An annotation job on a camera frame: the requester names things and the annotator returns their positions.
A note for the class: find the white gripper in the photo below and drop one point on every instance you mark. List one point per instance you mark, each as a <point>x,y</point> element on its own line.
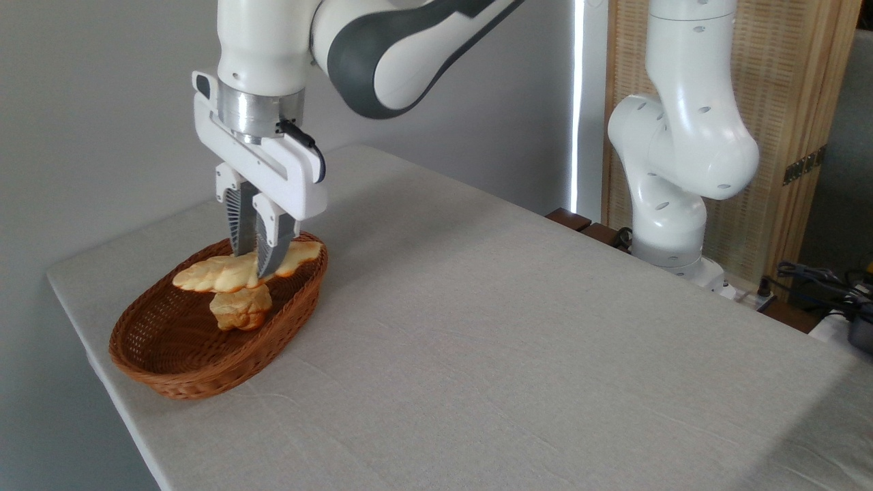
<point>293,177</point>

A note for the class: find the long braided bread loaf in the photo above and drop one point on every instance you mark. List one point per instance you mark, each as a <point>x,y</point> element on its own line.
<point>215,273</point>

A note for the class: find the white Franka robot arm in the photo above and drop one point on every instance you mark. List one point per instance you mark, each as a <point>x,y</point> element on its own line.
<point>689,136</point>

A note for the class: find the small round bread roll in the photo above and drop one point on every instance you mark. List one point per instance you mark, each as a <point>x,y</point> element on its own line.
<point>240,308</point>

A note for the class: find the brown wicker oval basket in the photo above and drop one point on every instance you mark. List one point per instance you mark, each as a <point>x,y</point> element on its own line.
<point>170,348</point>

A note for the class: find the grey linen tablecloth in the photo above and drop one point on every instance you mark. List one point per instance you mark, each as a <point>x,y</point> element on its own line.
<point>545,341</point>

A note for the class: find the dark brown wooden furniture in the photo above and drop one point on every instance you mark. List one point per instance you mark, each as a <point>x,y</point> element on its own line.
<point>569,218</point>

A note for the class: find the metal screen hinge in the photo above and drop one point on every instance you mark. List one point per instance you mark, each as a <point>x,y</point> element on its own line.
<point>805,165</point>

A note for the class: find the wooden bamboo folding screen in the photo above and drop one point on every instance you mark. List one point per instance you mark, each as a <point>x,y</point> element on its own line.
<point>791,82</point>

